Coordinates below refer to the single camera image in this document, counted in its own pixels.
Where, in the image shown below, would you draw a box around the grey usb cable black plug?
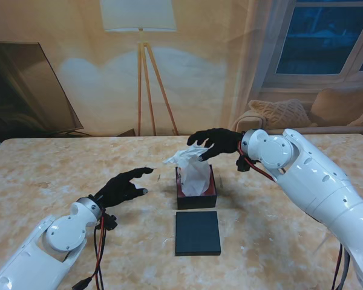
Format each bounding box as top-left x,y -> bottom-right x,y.
71,277 -> 91,290

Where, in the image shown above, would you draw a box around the black gift box lid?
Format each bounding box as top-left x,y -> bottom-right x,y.
175,211 -> 223,257

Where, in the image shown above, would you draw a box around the white plastic bag orange print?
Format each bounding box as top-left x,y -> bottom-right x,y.
162,144 -> 211,197

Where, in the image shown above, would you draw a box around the red black arm cables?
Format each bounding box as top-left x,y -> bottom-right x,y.
237,141 -> 352,290
92,216 -> 107,290

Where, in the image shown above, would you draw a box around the black gift box pink inside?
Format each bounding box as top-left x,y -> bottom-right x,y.
175,164 -> 218,211

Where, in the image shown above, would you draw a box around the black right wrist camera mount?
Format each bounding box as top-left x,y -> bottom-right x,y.
235,155 -> 253,172

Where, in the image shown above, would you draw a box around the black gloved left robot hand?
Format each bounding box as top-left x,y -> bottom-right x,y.
93,167 -> 155,209

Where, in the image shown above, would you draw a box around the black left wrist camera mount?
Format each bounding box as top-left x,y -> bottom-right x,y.
104,213 -> 119,231

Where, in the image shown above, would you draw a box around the red black left arm cables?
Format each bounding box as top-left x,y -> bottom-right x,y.
92,216 -> 107,290

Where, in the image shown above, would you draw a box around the red black right arm cables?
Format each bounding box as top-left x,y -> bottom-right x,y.
237,141 -> 352,290

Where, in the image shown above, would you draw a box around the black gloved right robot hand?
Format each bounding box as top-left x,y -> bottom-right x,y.
186,127 -> 242,162

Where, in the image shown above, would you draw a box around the printed living room backdrop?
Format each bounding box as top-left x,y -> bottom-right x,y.
0,0 -> 363,140

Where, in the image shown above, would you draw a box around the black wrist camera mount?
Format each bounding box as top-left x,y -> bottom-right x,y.
104,213 -> 119,231
235,155 -> 253,172

